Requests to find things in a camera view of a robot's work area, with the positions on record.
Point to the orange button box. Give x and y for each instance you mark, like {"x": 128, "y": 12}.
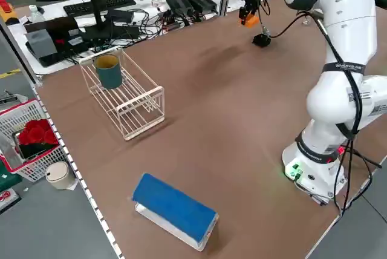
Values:
{"x": 251, "y": 22}

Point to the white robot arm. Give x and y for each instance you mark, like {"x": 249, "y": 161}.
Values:
{"x": 347, "y": 14}

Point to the black button box base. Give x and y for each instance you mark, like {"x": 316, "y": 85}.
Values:
{"x": 261, "y": 41}

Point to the grey box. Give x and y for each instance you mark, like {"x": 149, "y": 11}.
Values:
{"x": 40, "y": 44}

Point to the yellow box red button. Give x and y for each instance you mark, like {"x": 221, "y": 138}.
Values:
{"x": 7, "y": 12}

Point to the red roses black box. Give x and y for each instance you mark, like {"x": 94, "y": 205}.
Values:
{"x": 36, "y": 133}

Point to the dark green box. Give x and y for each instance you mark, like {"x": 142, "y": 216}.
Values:
{"x": 6, "y": 180}

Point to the black power supply unit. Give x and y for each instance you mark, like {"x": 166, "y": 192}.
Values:
{"x": 178, "y": 1}
{"x": 202, "y": 0}

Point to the black keyboard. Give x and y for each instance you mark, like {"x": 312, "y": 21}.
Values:
{"x": 115, "y": 1}

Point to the teal cylindrical can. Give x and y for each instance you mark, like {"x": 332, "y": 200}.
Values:
{"x": 109, "y": 74}

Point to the black flat case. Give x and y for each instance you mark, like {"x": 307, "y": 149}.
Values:
{"x": 51, "y": 24}

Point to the blue cloth white stand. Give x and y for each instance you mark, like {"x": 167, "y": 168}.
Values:
{"x": 172, "y": 207}

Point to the small white bin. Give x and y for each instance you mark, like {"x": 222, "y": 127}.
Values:
{"x": 59, "y": 177}

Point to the white basket red rim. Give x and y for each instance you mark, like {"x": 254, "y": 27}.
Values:
{"x": 36, "y": 165}

